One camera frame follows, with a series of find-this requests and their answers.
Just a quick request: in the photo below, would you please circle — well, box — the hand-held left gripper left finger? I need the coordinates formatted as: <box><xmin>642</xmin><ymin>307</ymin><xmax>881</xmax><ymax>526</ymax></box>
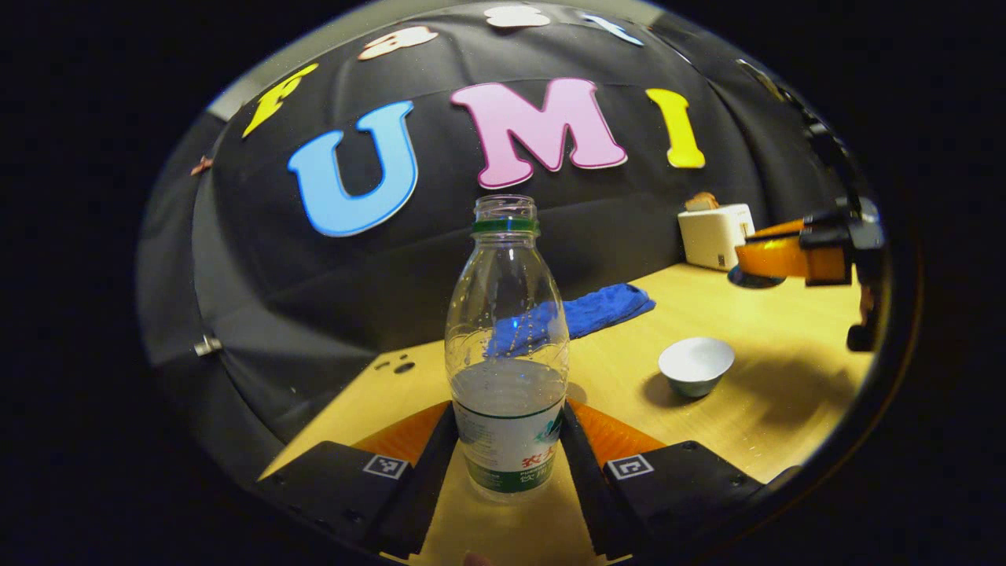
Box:
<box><xmin>259</xmin><ymin>401</ymin><xmax>458</xmax><ymax>560</ymax></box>

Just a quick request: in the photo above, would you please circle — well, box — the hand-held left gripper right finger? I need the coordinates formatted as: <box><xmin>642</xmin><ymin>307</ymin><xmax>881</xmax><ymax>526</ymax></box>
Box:
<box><xmin>560</xmin><ymin>399</ymin><xmax>767</xmax><ymax>560</ymax></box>

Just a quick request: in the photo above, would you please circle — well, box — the white teacup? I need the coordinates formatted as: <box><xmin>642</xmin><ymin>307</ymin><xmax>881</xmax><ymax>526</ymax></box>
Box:
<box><xmin>659</xmin><ymin>336</ymin><xmax>736</xmax><ymax>399</ymax></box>

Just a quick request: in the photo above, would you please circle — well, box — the clear plastic water bottle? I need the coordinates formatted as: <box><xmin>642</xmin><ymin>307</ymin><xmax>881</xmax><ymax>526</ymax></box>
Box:
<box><xmin>444</xmin><ymin>194</ymin><xmax>571</xmax><ymax>502</ymax></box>

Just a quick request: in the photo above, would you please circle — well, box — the white toaster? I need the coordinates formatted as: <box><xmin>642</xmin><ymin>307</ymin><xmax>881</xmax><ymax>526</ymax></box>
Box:
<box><xmin>677</xmin><ymin>203</ymin><xmax>757</xmax><ymax>272</ymax></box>

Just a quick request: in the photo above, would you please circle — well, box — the blue towel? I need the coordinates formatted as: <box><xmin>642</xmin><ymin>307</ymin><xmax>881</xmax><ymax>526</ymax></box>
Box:
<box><xmin>483</xmin><ymin>283</ymin><xmax>657</xmax><ymax>358</ymax></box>

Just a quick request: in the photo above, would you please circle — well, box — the black backdrop cloth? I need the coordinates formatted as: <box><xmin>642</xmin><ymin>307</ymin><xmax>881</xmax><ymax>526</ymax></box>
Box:
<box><xmin>138</xmin><ymin>4</ymin><xmax>865</xmax><ymax>488</ymax></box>

